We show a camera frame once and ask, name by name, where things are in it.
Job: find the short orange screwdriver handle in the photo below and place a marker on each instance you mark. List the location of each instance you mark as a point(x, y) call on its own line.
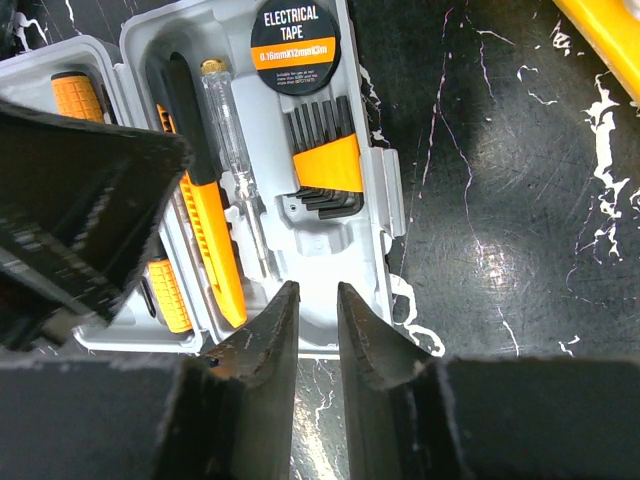
point(162, 293)

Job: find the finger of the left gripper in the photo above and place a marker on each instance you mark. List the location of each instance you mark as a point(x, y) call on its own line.
point(81, 206)

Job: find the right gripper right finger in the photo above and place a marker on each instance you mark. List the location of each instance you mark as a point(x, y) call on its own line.
point(411, 415)

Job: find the grey plastic tool case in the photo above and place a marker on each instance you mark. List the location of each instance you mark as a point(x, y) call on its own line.
point(316, 254)

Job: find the yellow plastic bin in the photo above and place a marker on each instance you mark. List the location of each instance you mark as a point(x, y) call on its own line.
point(611, 27)

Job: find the orange utility knife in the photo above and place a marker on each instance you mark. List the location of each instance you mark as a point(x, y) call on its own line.
point(178, 108)

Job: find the hex key set orange holder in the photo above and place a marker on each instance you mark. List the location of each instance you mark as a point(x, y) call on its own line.
point(326, 158)

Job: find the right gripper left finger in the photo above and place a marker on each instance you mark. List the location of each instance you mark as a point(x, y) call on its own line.
point(223, 415)

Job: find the black electrical tape roll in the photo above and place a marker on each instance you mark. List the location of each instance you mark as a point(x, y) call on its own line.
point(295, 46)

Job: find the orange handled screwdriver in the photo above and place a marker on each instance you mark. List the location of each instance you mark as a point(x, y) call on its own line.
point(75, 96)

